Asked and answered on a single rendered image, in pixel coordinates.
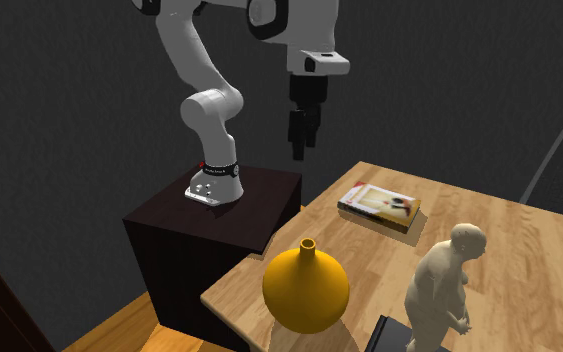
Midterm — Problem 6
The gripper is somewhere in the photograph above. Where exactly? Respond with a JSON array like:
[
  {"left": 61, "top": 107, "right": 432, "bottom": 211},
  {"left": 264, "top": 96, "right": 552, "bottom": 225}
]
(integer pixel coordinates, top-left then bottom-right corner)
[{"left": 287, "top": 73, "right": 330, "bottom": 163}]

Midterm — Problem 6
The cream and red book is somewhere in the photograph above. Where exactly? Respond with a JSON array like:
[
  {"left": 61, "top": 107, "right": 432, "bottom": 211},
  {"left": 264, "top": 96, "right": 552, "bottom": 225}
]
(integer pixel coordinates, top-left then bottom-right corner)
[{"left": 336, "top": 181, "right": 422, "bottom": 235}]

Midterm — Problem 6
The dark robot stand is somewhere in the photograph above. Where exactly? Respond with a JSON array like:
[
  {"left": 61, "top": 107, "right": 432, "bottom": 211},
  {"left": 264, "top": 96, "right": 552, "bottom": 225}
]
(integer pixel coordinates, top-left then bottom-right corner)
[{"left": 122, "top": 163, "right": 304, "bottom": 352}]

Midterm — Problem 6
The yellow round vase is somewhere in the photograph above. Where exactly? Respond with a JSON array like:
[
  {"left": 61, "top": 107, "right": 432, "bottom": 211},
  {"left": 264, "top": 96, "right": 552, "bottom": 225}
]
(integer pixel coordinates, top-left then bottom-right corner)
[{"left": 261, "top": 237, "right": 351, "bottom": 335}]

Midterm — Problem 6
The beige human figure statue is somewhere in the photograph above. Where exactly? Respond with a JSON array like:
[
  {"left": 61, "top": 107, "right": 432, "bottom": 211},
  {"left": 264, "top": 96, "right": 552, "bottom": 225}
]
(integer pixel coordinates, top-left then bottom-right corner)
[{"left": 403, "top": 222, "right": 488, "bottom": 352}]

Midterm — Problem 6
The wooden table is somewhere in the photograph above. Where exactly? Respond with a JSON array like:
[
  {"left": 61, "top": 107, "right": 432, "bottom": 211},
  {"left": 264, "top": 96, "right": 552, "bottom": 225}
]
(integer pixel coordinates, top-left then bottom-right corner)
[{"left": 199, "top": 160, "right": 563, "bottom": 352}]

